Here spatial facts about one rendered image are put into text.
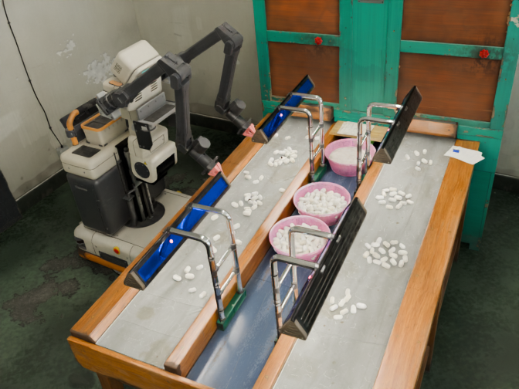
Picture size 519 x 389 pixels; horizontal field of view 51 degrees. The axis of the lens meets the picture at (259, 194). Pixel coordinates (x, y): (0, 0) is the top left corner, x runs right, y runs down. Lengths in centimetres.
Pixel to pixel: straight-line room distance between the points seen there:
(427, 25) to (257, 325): 166
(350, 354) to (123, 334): 83
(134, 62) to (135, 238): 108
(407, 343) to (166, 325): 87
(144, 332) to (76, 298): 139
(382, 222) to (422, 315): 57
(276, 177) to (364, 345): 112
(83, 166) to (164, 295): 113
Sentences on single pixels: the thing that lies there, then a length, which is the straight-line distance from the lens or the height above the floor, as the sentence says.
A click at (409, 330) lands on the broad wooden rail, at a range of 201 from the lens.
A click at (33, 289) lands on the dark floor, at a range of 365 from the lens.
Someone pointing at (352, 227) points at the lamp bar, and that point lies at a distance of 190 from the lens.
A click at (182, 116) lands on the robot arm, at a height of 118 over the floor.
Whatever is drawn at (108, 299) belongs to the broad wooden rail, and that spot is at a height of 76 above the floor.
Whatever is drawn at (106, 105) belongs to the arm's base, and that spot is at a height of 119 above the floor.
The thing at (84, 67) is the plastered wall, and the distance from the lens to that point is 452.
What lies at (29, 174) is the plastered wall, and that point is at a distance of 433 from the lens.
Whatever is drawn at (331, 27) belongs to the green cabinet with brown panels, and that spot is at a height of 131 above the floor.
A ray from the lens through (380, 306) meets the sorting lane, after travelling 211.
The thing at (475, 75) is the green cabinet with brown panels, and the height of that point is 112.
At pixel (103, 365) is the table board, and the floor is 66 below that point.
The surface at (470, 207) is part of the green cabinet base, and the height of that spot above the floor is 31.
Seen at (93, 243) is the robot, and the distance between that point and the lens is 343.
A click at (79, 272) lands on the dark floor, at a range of 363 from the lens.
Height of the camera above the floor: 228
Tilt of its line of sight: 35 degrees down
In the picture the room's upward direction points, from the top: 6 degrees counter-clockwise
